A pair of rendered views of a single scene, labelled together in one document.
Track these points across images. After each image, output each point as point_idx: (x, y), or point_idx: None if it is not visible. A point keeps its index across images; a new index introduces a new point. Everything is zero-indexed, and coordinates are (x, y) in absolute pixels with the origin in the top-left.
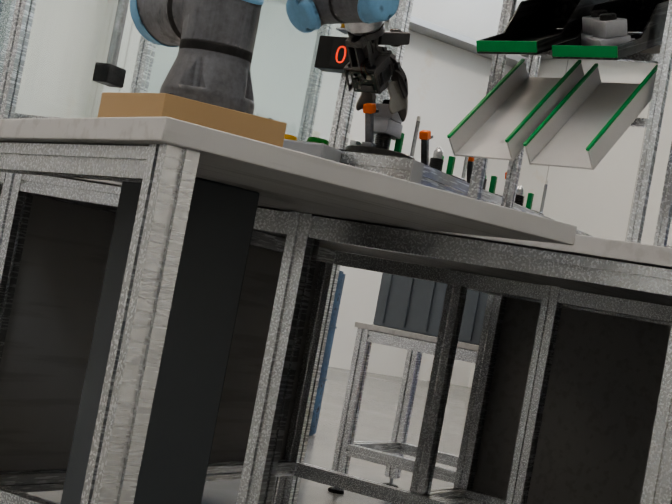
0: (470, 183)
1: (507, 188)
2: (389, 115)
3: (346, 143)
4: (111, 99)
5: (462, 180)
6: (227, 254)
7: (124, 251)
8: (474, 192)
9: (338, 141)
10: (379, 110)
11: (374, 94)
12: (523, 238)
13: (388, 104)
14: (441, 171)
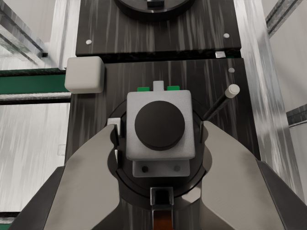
0: (304, 121)
1: (290, 5)
2: (181, 159)
3: (12, 14)
4: None
5: (284, 109)
6: None
7: None
8: (304, 123)
9: (4, 32)
10: (146, 160)
11: (109, 160)
12: None
13: (173, 157)
14: (302, 189)
